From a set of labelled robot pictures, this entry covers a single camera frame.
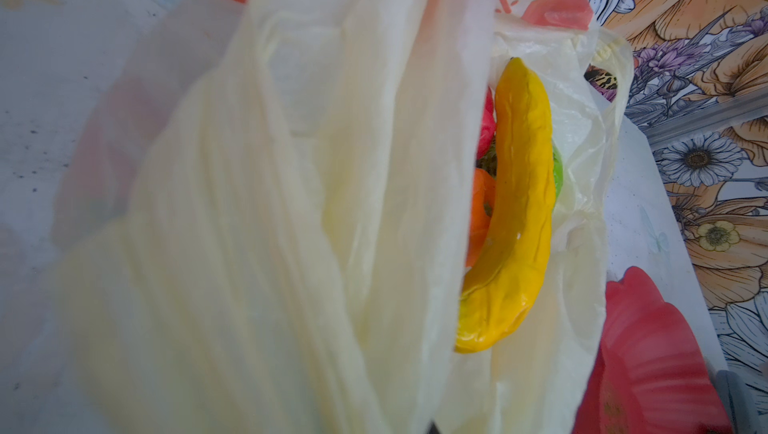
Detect yellow fake banana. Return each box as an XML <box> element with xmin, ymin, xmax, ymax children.
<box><xmin>455</xmin><ymin>58</ymin><xmax>556</xmax><ymax>354</ymax></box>

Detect orange fake fruit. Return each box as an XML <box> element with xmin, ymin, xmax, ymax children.
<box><xmin>465</xmin><ymin>168</ymin><xmax>496</xmax><ymax>268</ymax></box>

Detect green fake grapes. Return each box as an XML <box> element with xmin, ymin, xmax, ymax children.
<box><xmin>552</xmin><ymin>143</ymin><xmax>564</xmax><ymax>199</ymax></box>

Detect red fake fruit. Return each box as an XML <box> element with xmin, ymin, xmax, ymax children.
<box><xmin>476</xmin><ymin>88</ymin><xmax>497</xmax><ymax>159</ymax></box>

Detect translucent cream plastic bag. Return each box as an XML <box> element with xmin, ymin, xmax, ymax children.
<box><xmin>52</xmin><ymin>0</ymin><xmax>633</xmax><ymax>433</ymax></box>

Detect red flower-shaped plate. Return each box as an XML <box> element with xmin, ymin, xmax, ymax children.
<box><xmin>573</xmin><ymin>266</ymin><xmax>733</xmax><ymax>433</ymax></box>

